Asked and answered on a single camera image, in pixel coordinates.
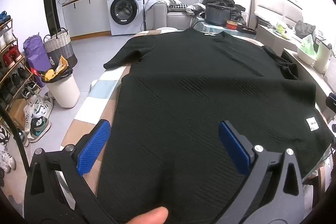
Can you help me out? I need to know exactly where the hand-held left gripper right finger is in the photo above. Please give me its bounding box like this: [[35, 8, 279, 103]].
[[210, 120, 315, 224]]

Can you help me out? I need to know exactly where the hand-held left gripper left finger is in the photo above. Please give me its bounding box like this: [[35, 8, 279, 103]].
[[24, 119, 118, 224]]

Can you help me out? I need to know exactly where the black knit sweater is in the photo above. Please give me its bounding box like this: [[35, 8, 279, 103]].
[[103, 29, 335, 224]]

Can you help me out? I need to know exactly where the person's left hand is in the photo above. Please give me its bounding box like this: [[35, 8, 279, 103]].
[[127, 207, 169, 224]]

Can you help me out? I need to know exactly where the white container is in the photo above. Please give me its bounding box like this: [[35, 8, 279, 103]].
[[314, 38, 332, 73]]

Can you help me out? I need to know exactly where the checkered blanket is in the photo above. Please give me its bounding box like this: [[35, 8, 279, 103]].
[[61, 27, 265, 188]]

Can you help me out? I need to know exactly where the grey and teal sneaker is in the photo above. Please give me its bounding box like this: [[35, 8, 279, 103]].
[[27, 116, 51, 143]]

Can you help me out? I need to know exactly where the white trash bin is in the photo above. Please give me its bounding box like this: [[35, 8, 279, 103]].
[[45, 73, 80, 108]]

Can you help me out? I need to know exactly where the green plastic bag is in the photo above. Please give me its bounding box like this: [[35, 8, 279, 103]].
[[299, 34, 318, 59]]

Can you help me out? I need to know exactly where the dark bag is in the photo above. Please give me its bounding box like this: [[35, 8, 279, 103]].
[[294, 21, 316, 38]]

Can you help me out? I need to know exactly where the cardboard box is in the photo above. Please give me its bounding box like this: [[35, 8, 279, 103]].
[[9, 98, 28, 130]]

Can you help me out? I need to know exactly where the yellow snack wrapper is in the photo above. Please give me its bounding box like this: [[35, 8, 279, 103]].
[[42, 55, 69, 82]]

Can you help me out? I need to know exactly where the yellow-green cloth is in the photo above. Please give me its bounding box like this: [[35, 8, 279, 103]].
[[274, 22, 288, 34]]

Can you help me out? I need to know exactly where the woven laundry basket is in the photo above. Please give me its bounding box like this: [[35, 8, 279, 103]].
[[43, 28, 78, 69]]

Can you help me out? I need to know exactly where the purple bag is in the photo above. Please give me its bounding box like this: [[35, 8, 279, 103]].
[[23, 34, 51, 88]]

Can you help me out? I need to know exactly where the beige cushioned bench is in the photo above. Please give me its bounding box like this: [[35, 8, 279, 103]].
[[252, 0, 302, 48]]

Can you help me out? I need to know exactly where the wooden shoe rack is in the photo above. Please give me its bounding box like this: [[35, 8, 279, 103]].
[[0, 11, 42, 114]]

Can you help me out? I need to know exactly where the glass table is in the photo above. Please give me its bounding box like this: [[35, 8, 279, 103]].
[[193, 21, 256, 39]]

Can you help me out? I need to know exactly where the dark grey cooking appliance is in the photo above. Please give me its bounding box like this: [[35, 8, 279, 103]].
[[205, 3, 232, 26]]

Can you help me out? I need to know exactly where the white counter cabinet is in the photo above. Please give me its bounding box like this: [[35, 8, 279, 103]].
[[62, 0, 111, 41]]

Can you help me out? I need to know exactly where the grey sofa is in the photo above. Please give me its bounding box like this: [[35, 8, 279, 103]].
[[154, 0, 210, 30]]

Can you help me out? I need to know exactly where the white washing machine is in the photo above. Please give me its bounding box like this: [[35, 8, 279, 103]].
[[106, 0, 144, 36]]

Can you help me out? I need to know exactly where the grey blanket on sofa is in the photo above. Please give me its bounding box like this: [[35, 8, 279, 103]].
[[144, 0, 189, 12]]

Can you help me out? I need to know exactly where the black cable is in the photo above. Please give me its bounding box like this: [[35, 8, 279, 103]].
[[0, 106, 30, 174]]

